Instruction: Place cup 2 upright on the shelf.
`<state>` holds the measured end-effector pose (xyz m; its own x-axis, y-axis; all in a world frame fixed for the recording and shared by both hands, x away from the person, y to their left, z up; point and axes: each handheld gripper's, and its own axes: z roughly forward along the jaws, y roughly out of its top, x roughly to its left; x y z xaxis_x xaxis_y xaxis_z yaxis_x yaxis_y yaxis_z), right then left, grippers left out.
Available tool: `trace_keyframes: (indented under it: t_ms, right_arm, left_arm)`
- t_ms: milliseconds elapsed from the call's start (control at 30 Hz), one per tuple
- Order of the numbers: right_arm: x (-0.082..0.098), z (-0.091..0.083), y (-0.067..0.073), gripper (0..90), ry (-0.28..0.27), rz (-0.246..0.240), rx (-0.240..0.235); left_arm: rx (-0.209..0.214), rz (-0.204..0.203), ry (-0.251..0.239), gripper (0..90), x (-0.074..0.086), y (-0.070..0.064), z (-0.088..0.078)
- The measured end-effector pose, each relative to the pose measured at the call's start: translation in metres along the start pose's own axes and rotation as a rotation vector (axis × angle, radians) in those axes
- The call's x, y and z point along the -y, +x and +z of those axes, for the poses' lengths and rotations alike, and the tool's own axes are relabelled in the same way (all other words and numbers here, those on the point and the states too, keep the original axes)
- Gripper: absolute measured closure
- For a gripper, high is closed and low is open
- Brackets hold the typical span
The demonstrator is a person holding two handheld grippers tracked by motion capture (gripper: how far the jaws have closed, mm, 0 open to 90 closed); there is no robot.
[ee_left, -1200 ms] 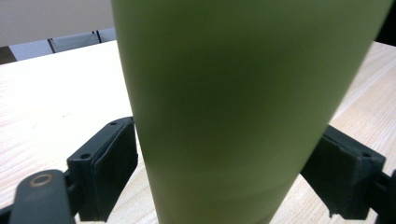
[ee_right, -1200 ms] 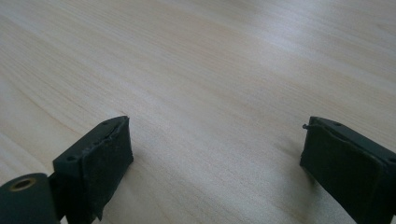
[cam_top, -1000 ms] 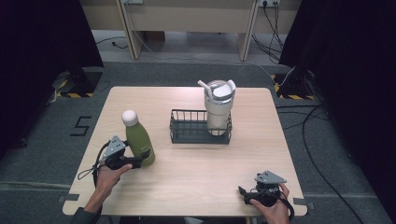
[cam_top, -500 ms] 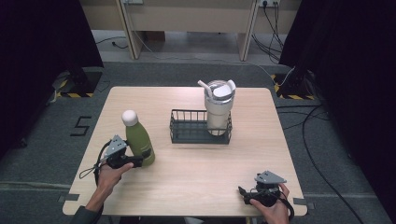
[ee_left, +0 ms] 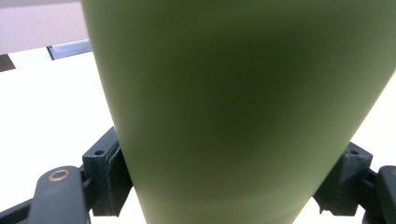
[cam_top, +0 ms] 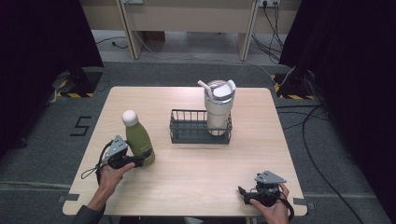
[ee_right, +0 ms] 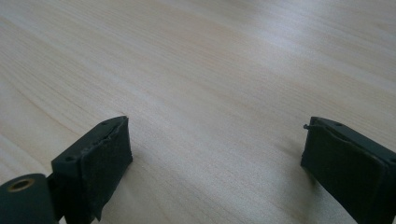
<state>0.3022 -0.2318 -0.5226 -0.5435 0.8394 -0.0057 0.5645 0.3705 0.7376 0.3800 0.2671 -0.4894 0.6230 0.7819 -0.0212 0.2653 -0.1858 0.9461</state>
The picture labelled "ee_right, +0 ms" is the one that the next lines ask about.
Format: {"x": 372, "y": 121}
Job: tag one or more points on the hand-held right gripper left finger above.
{"x": 96, "y": 168}

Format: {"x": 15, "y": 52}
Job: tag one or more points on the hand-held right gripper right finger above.
{"x": 348, "y": 165}

